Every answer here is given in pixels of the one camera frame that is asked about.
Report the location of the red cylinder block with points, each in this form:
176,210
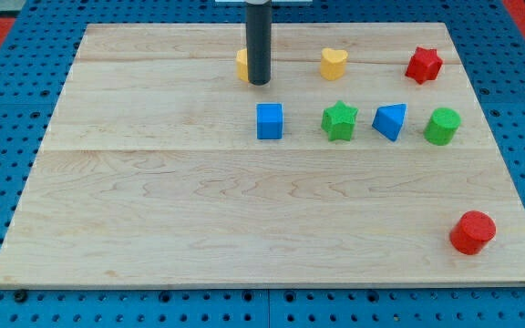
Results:
473,232

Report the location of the blue triangle block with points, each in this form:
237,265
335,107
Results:
389,120

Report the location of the red star block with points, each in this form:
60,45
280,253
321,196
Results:
424,65

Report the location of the blue cube block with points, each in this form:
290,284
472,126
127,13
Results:
269,121

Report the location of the light wooden board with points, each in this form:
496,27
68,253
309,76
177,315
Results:
150,175

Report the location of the green cylinder block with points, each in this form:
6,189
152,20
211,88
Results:
442,126

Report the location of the yellow heart block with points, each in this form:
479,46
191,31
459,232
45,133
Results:
333,63

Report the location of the green star block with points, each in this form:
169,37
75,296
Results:
338,121

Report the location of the yellow hexagon block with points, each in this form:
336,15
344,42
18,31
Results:
241,61

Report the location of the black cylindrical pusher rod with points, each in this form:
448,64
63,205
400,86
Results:
258,27

